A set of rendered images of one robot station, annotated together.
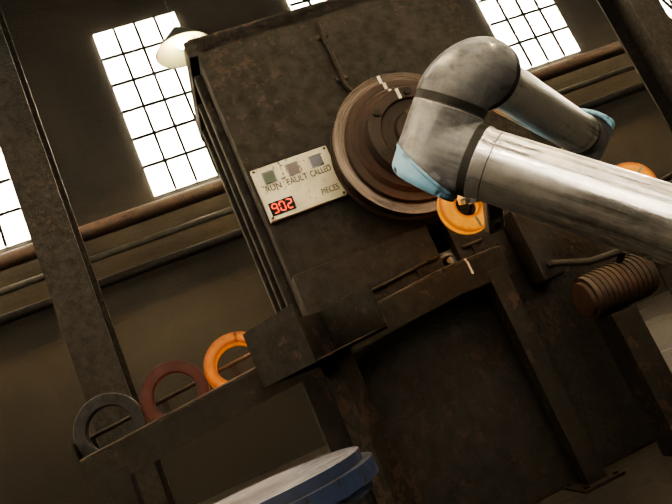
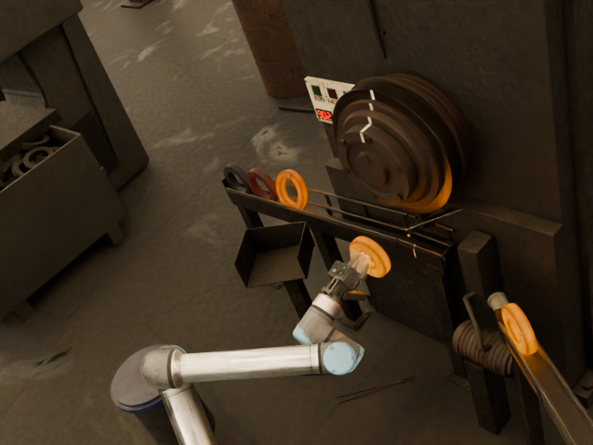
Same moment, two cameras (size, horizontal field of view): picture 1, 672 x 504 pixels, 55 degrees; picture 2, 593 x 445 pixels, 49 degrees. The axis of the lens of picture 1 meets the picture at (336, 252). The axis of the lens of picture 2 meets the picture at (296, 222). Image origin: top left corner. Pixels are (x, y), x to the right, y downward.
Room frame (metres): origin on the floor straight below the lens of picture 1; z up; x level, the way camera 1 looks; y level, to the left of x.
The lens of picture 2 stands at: (1.04, -1.85, 2.28)
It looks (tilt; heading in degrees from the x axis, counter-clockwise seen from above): 37 degrees down; 72
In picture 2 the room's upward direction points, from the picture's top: 22 degrees counter-clockwise
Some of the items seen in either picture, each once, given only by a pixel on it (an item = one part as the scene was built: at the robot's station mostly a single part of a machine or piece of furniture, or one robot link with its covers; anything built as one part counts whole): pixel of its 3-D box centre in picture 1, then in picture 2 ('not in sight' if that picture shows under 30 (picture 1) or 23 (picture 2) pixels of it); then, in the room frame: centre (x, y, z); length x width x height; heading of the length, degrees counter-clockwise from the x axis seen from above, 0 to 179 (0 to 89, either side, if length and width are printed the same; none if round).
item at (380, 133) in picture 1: (413, 131); (375, 166); (1.85, -0.36, 1.11); 0.28 x 0.06 x 0.28; 103
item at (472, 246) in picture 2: (531, 245); (480, 266); (2.01, -0.56, 0.68); 0.11 x 0.08 x 0.24; 13
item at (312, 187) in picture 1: (298, 183); (337, 104); (1.98, 0.02, 1.15); 0.26 x 0.02 x 0.18; 103
